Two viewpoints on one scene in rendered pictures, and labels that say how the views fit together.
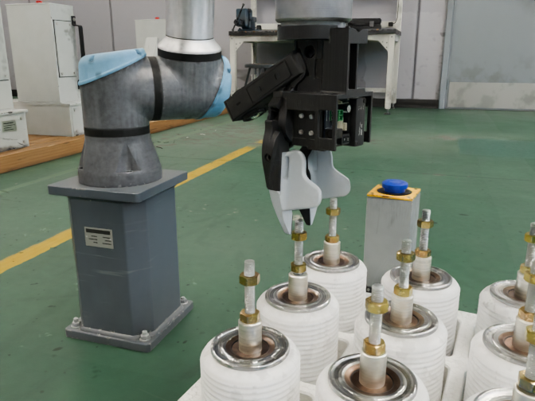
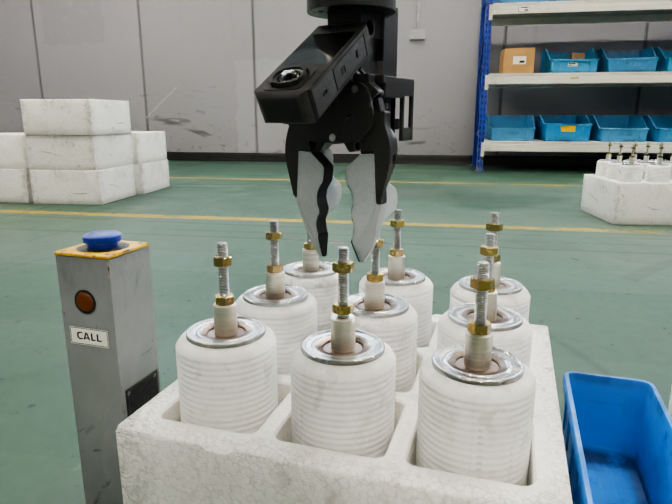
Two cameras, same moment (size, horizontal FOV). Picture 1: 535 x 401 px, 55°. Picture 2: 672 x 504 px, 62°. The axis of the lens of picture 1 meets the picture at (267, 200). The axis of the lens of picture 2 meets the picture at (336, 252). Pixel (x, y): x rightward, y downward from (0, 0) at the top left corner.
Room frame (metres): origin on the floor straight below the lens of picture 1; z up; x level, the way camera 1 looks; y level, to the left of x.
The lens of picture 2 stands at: (0.61, 0.43, 0.45)
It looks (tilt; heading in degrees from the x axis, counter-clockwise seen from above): 14 degrees down; 262
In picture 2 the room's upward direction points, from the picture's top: straight up
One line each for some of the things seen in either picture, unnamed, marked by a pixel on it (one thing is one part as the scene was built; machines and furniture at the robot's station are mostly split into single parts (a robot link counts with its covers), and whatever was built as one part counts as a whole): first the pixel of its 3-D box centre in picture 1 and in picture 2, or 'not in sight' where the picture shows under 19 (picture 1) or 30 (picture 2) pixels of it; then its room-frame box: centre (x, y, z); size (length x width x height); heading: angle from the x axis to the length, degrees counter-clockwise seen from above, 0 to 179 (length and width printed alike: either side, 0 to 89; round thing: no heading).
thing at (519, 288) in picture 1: (526, 285); (310, 260); (0.54, -0.30, 0.26); 0.02 x 0.02 x 0.03
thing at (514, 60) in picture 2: not in sight; (516, 62); (-1.57, -4.18, 0.89); 0.31 x 0.24 x 0.20; 72
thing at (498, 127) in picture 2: not in sight; (509, 127); (-1.58, -4.25, 0.36); 0.50 x 0.38 x 0.21; 72
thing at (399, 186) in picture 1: (394, 188); (102, 242); (0.78, -0.20, 0.32); 0.04 x 0.04 x 0.02
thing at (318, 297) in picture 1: (298, 297); (342, 347); (0.54, -0.04, 0.25); 0.08 x 0.08 x 0.01
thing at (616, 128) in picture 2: not in sight; (615, 128); (-2.40, -3.97, 0.36); 0.50 x 0.38 x 0.21; 73
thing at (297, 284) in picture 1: (298, 286); (343, 333); (0.54, -0.04, 0.26); 0.02 x 0.02 x 0.03
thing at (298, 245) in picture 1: (298, 252); (343, 288); (0.54, -0.04, 0.31); 0.01 x 0.01 x 0.08
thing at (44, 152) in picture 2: not in sight; (81, 150); (1.56, -2.88, 0.27); 0.39 x 0.39 x 0.18; 73
